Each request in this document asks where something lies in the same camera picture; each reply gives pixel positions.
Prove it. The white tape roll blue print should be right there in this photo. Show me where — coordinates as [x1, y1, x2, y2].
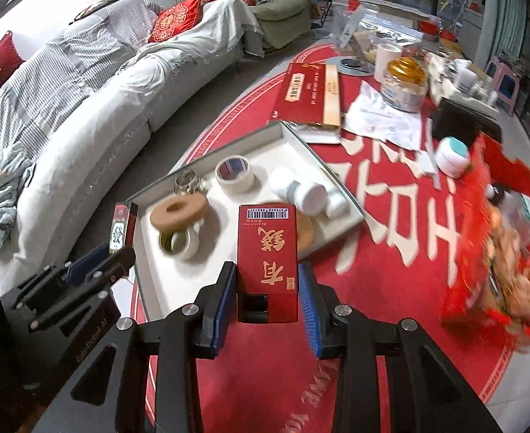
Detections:
[214, 156, 254, 194]

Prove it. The light blue blanket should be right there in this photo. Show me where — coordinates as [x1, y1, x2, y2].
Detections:
[0, 142, 35, 250]

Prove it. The white crumpled paper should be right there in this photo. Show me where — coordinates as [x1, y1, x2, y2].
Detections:
[342, 81, 423, 150]

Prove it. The red round table mat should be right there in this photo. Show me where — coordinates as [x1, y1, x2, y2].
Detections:
[129, 42, 519, 433]

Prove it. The green armchair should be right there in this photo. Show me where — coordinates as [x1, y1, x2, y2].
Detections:
[243, 0, 311, 52]

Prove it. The black box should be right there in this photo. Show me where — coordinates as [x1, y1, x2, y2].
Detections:
[431, 98, 502, 146]

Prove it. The grey covered sofa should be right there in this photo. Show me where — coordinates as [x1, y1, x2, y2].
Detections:
[0, 0, 262, 293]

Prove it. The grey rectangular tray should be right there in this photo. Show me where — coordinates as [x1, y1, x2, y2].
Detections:
[129, 122, 365, 321]

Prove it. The steel hose clamp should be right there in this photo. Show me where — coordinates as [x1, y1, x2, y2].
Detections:
[173, 169, 202, 194]

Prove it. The narrow red lighter box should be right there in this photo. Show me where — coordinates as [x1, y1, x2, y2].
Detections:
[108, 202, 138, 254]

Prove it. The pink plastic stool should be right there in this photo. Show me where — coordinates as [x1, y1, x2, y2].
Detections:
[485, 56, 521, 116]

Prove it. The white cream jar teal lid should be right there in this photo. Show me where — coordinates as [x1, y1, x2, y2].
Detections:
[434, 137, 471, 179]

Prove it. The white bottle yellow label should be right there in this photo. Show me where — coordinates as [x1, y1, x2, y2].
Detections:
[325, 188, 349, 220]

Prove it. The red cigarette box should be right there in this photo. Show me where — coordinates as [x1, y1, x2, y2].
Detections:
[236, 202, 298, 324]

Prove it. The red cardboard box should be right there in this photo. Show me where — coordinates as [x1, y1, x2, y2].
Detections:
[440, 134, 530, 351]

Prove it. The white pill bottle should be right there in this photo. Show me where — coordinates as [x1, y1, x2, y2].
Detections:
[273, 180, 328, 216]

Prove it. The yellow-core tape roll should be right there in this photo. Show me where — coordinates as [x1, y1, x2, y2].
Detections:
[158, 226, 199, 261]

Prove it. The red embroidered cushion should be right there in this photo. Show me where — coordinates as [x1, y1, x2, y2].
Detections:
[148, 0, 204, 43]

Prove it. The gold lid glass jar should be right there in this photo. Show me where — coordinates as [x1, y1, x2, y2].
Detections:
[381, 57, 427, 113]

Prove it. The flat red gift box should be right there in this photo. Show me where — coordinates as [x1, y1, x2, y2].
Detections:
[271, 63, 342, 131]

